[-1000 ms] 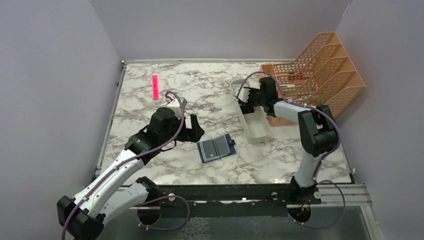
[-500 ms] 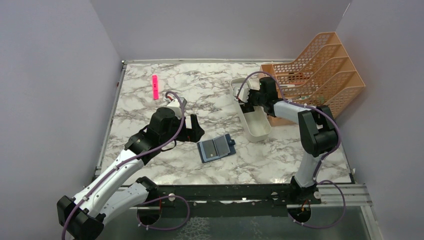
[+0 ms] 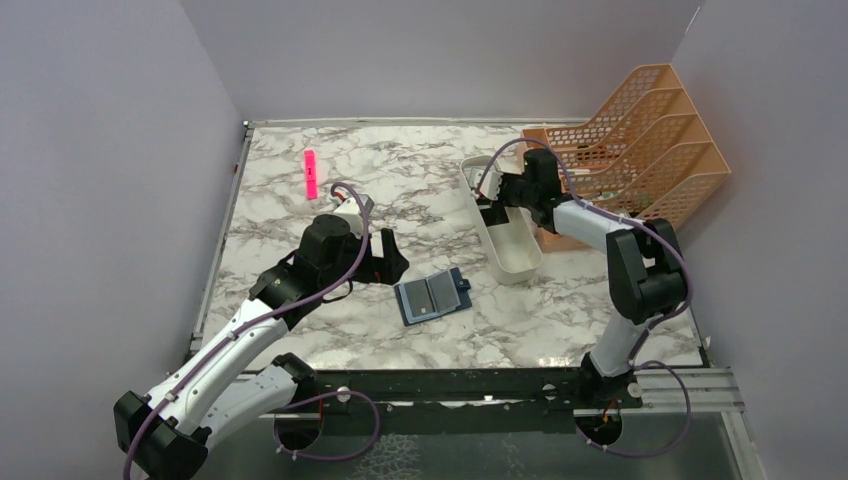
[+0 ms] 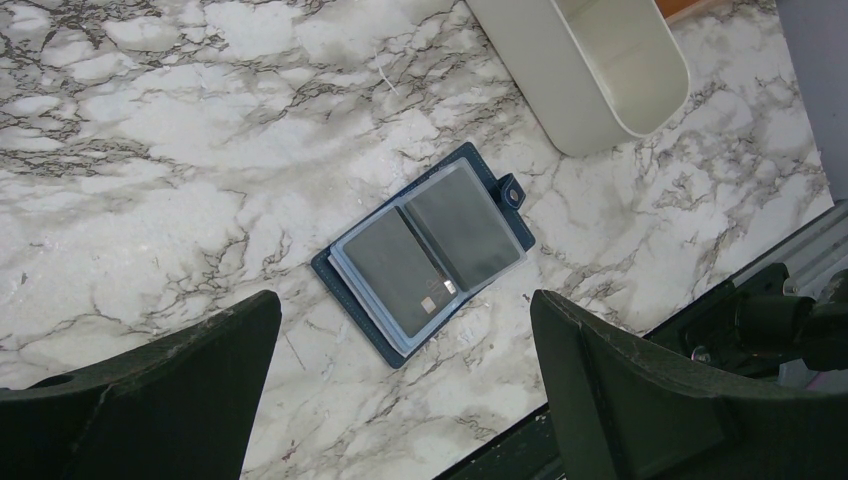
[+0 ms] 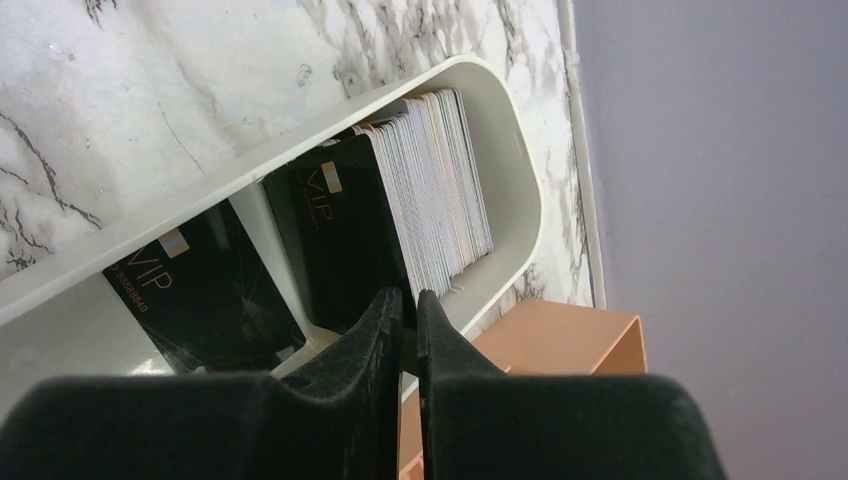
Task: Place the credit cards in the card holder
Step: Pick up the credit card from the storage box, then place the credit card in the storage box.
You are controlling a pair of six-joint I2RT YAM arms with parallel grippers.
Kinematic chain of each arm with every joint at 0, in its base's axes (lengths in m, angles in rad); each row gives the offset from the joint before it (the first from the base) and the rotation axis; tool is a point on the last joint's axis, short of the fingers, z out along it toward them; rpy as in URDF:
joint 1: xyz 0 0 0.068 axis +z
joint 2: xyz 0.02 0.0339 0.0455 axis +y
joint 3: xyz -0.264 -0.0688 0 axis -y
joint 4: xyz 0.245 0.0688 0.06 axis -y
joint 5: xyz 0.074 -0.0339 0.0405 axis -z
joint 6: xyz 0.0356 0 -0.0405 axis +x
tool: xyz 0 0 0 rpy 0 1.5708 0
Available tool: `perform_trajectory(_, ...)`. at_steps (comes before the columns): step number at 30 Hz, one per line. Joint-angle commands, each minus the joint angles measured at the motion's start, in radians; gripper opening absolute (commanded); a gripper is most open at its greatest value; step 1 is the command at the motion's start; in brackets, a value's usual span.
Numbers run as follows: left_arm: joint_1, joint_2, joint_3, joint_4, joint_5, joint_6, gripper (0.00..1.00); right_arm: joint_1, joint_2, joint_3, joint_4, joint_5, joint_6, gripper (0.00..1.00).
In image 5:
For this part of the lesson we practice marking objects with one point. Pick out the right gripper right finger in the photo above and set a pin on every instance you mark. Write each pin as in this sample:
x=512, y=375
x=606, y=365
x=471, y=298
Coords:
x=479, y=422

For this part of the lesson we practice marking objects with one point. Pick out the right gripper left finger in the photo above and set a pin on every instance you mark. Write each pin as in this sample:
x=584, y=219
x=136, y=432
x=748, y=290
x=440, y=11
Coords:
x=335, y=417

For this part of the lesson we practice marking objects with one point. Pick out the black vip card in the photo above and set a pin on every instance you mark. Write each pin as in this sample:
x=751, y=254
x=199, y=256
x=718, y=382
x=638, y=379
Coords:
x=334, y=220
x=206, y=300

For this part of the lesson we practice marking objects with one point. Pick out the loose black VIP card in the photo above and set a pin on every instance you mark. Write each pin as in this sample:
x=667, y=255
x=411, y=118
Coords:
x=206, y=300

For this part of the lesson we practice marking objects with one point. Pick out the stack of grey cards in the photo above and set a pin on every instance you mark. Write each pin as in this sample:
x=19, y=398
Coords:
x=426, y=160

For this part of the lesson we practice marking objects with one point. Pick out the orange mesh file organizer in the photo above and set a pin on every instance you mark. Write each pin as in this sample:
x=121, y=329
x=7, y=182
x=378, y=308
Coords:
x=549, y=338

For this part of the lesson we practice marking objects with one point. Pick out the white oblong plastic tray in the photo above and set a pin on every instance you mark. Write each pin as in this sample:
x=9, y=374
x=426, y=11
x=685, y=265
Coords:
x=60, y=316

